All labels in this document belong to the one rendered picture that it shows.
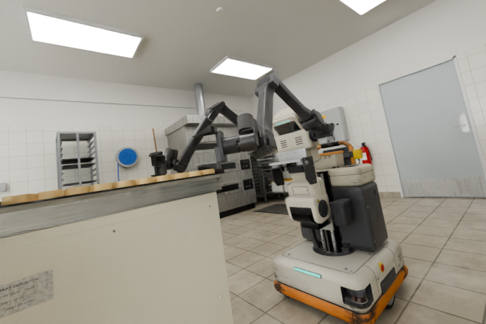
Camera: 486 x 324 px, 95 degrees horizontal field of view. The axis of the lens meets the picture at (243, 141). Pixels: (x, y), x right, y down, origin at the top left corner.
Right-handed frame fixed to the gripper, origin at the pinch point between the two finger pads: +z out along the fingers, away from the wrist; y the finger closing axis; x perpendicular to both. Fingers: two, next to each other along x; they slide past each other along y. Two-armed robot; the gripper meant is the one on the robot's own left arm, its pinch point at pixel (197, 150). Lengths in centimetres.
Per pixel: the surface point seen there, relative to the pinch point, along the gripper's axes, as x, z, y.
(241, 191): 403, 39, 62
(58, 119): 277, 321, -120
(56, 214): -20.5, 31.1, 11.8
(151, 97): 390, 204, -170
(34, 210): -23.4, 33.8, 9.9
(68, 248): -20.1, 29.0, 20.3
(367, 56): 355, -243, -157
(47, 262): -22.9, 31.8, 22.0
